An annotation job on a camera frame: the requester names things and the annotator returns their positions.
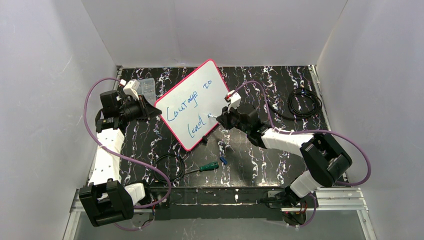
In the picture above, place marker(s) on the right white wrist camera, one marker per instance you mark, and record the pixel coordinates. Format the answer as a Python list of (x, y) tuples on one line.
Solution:
[(233, 99)]

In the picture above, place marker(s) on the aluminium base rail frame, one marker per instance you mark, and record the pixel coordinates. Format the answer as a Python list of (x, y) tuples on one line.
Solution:
[(251, 174)]

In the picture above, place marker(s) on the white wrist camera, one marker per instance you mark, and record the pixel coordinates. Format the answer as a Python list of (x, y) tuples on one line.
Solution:
[(233, 99), (132, 89)]

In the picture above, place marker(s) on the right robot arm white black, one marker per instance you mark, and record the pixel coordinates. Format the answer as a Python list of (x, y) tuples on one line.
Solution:
[(324, 157)]

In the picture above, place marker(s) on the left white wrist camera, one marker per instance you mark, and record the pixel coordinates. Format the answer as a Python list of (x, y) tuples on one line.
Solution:
[(132, 89)]

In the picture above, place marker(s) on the blue marker cap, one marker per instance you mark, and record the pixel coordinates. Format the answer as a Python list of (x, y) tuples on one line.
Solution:
[(223, 160)]

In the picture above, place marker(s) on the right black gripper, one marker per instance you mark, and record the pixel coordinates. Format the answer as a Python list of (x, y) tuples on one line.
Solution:
[(230, 117)]

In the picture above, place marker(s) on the clear plastic organizer box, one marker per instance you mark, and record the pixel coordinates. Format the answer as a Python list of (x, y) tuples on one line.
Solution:
[(147, 88)]

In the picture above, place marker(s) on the pink framed whiteboard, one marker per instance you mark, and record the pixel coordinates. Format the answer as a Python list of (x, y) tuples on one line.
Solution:
[(186, 106)]

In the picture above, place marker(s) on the green handled screwdriver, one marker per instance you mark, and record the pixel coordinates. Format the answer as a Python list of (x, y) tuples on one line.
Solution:
[(208, 167)]

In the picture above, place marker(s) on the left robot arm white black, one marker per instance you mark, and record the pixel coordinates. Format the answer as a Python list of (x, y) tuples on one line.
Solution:
[(105, 200)]

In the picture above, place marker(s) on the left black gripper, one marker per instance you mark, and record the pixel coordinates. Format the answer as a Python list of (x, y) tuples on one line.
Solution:
[(144, 108)]

